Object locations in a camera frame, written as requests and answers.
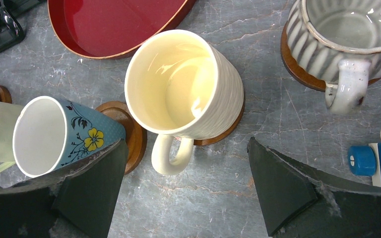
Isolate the black foam-lined case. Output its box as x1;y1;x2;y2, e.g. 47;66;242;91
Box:
0;0;43;53

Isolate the red round tray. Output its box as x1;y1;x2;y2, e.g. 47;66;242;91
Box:
47;0;195;60

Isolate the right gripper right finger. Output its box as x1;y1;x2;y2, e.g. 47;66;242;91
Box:
247;137;381;238

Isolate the blue handled white mug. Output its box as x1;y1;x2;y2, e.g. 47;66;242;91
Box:
12;96;126;178

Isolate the cream ribbed mug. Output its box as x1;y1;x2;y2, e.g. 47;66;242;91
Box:
125;29;244;175

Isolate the wooden coaster one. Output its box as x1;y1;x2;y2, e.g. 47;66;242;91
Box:
176;102;246;147

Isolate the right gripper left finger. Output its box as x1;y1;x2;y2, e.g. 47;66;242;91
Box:
0;139;128;238

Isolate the wooden coaster two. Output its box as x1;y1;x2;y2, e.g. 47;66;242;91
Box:
96;101;147;175

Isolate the grey striped cup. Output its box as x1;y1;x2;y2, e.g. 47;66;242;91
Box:
286;0;381;115

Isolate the wooden coaster four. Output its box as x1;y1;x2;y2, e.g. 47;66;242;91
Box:
280;26;380;93

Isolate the wooden coaster five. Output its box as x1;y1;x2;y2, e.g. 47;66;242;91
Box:
0;85;12;104

